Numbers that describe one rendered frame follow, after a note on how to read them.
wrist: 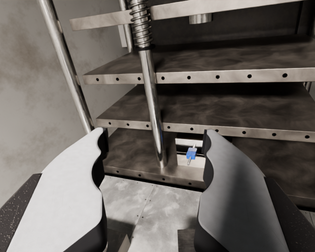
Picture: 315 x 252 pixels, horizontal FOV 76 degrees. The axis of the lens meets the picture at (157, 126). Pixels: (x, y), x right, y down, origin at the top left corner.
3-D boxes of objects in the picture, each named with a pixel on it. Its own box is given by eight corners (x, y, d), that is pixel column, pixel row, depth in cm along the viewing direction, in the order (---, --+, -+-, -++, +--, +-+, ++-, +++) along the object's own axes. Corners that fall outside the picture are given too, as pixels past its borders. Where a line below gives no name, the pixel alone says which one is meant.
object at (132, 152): (354, 216, 79) (359, 206, 76) (86, 170, 126) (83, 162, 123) (303, 116, 146) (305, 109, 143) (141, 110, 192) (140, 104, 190)
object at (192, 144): (230, 172, 100) (232, 143, 92) (177, 165, 110) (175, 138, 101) (234, 122, 140) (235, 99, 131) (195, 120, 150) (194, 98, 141)
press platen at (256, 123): (333, 144, 78) (337, 133, 76) (97, 126, 117) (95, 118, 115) (294, 81, 137) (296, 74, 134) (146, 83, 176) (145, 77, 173)
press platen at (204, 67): (356, 81, 66) (362, 65, 63) (84, 84, 105) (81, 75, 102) (302, 42, 125) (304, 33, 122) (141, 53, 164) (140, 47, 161)
